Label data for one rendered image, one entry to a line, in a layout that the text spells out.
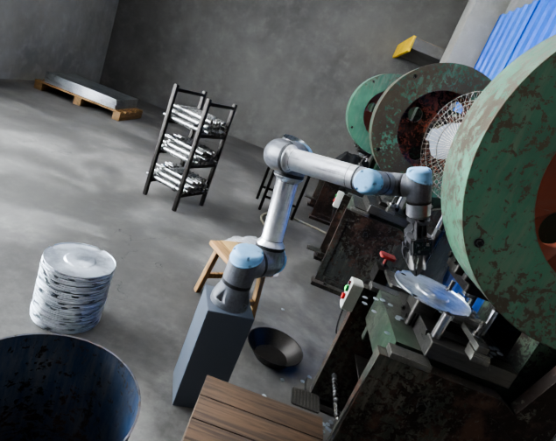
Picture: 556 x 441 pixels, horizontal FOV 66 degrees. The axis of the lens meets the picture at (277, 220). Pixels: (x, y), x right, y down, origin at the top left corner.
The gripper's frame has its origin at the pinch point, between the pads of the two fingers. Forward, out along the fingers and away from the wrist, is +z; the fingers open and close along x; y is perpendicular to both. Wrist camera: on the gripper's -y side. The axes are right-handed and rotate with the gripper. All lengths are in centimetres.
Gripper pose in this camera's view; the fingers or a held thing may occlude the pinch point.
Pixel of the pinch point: (415, 271)
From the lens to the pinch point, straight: 151.6
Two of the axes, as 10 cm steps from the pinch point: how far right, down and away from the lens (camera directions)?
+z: 0.7, 9.5, 2.9
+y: -0.5, 3.0, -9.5
